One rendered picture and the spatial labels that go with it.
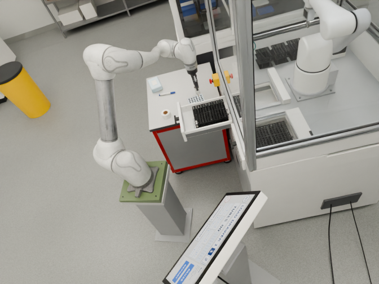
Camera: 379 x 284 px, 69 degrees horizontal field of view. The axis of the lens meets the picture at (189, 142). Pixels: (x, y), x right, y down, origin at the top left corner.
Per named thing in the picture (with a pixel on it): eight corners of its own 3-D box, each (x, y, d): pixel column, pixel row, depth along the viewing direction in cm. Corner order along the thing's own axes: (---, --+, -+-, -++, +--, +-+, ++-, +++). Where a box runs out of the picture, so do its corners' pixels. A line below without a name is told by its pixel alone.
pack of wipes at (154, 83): (163, 89, 234) (162, 85, 231) (153, 93, 234) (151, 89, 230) (158, 79, 244) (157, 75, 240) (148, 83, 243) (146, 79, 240)
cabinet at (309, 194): (253, 233, 223) (250, 186, 161) (226, 136, 287) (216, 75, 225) (375, 208, 215) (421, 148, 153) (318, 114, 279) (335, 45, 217)
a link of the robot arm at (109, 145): (111, 178, 170) (89, 166, 181) (131, 168, 182) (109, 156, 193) (100, 47, 135) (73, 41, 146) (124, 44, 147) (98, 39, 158)
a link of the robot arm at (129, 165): (141, 191, 167) (124, 174, 150) (120, 180, 176) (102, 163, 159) (156, 169, 173) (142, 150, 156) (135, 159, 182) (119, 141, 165)
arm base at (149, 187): (125, 198, 175) (121, 194, 170) (134, 167, 186) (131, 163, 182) (151, 199, 169) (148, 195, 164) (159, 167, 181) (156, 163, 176)
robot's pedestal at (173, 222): (154, 241, 236) (118, 203, 177) (161, 208, 253) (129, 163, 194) (189, 243, 229) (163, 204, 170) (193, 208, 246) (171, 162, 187)
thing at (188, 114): (186, 138, 188) (184, 132, 183) (182, 111, 204) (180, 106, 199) (245, 124, 184) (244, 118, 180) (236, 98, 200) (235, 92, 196)
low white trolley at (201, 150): (173, 178, 269) (149, 129, 210) (168, 131, 308) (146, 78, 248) (233, 165, 264) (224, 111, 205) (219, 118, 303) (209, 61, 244)
